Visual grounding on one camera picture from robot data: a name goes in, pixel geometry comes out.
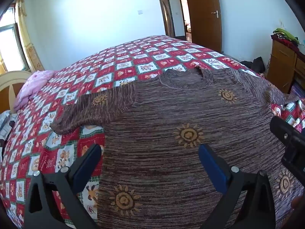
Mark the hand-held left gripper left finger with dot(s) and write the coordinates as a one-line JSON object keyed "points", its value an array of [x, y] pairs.
{"points": [[85, 169]]}

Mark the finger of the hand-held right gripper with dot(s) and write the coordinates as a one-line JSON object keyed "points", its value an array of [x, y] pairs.
{"points": [[295, 145]]}

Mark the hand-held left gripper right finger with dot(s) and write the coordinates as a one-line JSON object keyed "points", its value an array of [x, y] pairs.
{"points": [[213, 169]]}

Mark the brown knit sweater sun print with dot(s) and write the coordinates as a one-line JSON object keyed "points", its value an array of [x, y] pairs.
{"points": [[166, 114]]}

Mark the pile of clothes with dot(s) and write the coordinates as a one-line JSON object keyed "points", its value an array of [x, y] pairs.
{"points": [[284, 35]]}

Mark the blue box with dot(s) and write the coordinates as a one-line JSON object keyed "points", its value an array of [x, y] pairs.
{"points": [[297, 90]]}

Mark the wooden cabinet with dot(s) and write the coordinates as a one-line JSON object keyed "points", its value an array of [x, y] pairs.
{"points": [[281, 62]]}

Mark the red checked printed quilt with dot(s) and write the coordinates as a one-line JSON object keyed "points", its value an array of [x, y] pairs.
{"points": [[71, 81]]}

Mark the white patterned cloth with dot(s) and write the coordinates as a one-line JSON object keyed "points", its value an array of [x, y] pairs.
{"points": [[6, 128]]}

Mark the pink cloth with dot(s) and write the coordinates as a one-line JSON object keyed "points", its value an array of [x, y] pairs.
{"points": [[33, 85]]}

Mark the cream headboard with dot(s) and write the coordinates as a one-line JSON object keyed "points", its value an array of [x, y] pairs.
{"points": [[9, 85]]}

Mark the yellow curtain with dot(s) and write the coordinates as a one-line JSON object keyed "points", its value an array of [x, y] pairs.
{"points": [[28, 40]]}

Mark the window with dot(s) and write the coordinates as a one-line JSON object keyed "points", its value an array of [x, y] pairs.
{"points": [[10, 47]]}

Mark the wooden door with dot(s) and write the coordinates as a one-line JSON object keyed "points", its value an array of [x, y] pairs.
{"points": [[202, 23]]}

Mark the dark wooden door frame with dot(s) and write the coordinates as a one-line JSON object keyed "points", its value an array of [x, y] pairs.
{"points": [[166, 12]]}

